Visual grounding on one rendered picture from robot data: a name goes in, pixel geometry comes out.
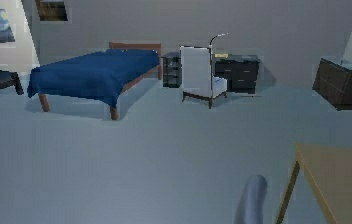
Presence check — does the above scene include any black bedside shelf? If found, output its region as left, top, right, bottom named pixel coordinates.
left=161, top=51, right=182, bottom=89

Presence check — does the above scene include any white armchair with dark legs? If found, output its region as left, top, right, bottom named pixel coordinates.
left=179, top=45, right=229, bottom=110

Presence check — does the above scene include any light wooden table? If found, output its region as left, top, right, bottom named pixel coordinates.
left=274, top=142, right=352, bottom=224

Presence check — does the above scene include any black desk with drawers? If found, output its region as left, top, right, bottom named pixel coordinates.
left=213, top=54, right=261, bottom=95

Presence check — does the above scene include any curved silver desk lamp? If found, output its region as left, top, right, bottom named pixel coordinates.
left=208, top=32, right=230, bottom=58

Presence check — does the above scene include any blue covered wooden bed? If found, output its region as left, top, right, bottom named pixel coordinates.
left=26, top=41, right=163, bottom=121

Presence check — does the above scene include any brown framed picture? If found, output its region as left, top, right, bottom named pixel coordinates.
left=34, top=0, right=69, bottom=22

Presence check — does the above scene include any black chest of drawers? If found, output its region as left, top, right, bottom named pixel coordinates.
left=312, top=56, right=352, bottom=114

